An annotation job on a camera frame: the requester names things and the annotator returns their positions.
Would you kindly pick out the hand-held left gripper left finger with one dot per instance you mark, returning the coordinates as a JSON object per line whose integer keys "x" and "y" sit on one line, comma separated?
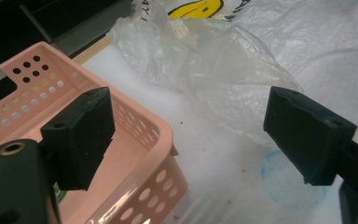
{"x": 74, "y": 140}

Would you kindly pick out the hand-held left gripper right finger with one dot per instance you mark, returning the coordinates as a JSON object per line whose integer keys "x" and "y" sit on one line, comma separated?
{"x": 304, "y": 137}

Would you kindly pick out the pink perforated plastic basket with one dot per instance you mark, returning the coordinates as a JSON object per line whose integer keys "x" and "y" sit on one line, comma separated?
{"x": 143, "y": 174}

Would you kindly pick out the translucent plastic bag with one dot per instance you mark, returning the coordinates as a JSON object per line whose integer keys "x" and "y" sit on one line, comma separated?
{"x": 217, "y": 77}

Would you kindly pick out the white bag with yellow print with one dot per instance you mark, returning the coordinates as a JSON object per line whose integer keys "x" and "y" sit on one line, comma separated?
{"x": 217, "y": 7}

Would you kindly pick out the grey metal frame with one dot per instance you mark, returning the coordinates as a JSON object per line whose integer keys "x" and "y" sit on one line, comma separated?
{"x": 84, "y": 26}

